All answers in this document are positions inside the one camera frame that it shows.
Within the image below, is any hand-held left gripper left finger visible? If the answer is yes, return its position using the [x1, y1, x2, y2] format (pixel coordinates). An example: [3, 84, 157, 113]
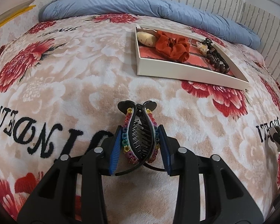
[17, 125, 123, 224]

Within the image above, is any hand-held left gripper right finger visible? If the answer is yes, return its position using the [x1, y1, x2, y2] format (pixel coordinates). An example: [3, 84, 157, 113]
[157, 125, 264, 224]

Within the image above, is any colourful flower hair claw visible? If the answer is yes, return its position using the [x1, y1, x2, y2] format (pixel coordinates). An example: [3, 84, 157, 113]
[115, 100, 167, 176]

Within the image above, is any white shallow box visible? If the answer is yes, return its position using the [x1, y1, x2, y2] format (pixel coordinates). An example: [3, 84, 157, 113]
[135, 24, 251, 91]

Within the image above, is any wooden bead bracelet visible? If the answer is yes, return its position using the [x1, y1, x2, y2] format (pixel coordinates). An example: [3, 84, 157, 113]
[205, 49, 231, 73]

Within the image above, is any orange scrunchie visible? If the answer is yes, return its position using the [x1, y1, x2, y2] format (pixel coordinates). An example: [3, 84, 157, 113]
[155, 30, 190, 63]

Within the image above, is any cream plush hair tie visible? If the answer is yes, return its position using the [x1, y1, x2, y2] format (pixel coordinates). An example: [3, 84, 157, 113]
[137, 30, 159, 47]

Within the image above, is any floral printed blanket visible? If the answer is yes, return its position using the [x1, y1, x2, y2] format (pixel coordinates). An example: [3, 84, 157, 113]
[0, 14, 280, 224]

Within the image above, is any black hair clip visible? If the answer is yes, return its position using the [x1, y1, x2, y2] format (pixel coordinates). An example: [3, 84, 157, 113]
[199, 38, 229, 66]

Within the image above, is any small cream flower clip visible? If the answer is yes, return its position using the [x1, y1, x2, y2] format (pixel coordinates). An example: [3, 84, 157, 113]
[196, 41, 208, 53]

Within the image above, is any blue quilt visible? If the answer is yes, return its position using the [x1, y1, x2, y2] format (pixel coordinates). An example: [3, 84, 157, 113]
[38, 0, 262, 50]

